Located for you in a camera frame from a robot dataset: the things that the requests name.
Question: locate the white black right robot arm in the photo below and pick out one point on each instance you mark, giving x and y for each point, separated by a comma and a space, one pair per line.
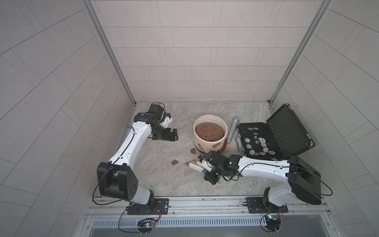
299, 181

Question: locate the open black foam-lined case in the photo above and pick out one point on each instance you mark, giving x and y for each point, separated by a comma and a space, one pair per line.
278, 138

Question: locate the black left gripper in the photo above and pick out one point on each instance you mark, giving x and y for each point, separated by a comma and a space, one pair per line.
167, 134

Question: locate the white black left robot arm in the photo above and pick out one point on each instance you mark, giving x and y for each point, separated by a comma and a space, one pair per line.
116, 178

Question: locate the left green circuit board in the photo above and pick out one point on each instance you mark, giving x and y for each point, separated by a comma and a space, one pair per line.
146, 225

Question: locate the aluminium rail frame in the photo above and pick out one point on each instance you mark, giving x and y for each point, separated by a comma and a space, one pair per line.
182, 206

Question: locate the grey metal cylinder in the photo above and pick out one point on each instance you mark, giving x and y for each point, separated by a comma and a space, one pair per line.
232, 129

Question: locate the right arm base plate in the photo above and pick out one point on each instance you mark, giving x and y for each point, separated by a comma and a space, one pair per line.
258, 205

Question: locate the green circuit board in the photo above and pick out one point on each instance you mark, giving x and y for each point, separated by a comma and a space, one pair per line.
146, 225
273, 223

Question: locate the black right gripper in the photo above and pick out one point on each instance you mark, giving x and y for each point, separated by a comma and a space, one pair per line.
208, 177

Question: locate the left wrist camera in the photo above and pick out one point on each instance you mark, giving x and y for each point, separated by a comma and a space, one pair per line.
167, 120

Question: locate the blue white scrub brush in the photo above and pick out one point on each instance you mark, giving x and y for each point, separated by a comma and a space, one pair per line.
195, 166

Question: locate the cream ceramic pot with soil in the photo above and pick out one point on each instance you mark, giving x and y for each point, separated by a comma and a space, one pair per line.
210, 134

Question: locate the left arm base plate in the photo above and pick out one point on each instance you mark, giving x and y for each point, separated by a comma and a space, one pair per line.
159, 206

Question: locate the right green circuit board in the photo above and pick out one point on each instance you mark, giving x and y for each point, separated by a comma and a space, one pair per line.
273, 223

